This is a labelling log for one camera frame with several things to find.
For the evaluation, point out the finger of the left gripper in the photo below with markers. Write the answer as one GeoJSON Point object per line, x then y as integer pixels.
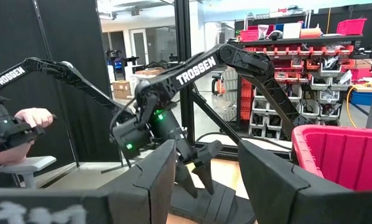
{"type": "Point", "coordinates": [186, 177]}
{"type": "Point", "coordinates": [207, 158]}

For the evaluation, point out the red storage bin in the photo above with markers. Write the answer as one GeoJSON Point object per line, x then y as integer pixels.
{"type": "Point", "coordinates": [351, 27]}

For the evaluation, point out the metal shelf rack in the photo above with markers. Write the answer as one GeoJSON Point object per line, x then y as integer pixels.
{"type": "Point", "coordinates": [298, 40]}

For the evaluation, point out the red plastic bin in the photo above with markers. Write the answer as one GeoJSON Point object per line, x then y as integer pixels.
{"type": "Point", "coordinates": [344, 155]}

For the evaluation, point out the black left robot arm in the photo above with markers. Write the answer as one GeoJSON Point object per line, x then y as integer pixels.
{"type": "Point", "coordinates": [195, 70]}

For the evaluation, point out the person's hand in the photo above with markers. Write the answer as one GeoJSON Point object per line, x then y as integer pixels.
{"type": "Point", "coordinates": [33, 116]}

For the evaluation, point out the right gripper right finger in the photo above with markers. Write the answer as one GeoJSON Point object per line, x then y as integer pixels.
{"type": "Point", "coordinates": [282, 199]}

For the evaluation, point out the white storage box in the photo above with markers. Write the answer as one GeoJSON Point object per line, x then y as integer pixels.
{"type": "Point", "coordinates": [291, 30]}

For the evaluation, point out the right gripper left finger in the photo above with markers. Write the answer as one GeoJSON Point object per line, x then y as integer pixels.
{"type": "Point", "coordinates": [80, 205]}

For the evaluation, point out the blue storage bin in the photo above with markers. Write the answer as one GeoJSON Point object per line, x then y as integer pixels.
{"type": "Point", "coordinates": [361, 99]}

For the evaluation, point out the grey chair armrest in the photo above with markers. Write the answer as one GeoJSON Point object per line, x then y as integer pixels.
{"type": "Point", "coordinates": [27, 163]}

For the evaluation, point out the person's forearm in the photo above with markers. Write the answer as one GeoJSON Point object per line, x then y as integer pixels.
{"type": "Point", "coordinates": [5, 155]}

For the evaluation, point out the white door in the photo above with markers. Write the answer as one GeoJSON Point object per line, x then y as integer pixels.
{"type": "Point", "coordinates": [139, 46]}

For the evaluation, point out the brown cardboard box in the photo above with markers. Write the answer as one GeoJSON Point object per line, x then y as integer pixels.
{"type": "Point", "coordinates": [122, 89]}

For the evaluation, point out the black slide sandal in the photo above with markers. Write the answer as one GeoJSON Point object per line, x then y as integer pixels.
{"type": "Point", "coordinates": [217, 202]}

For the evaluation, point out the black partition curtain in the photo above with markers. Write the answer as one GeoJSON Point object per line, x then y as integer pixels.
{"type": "Point", "coordinates": [74, 31]}

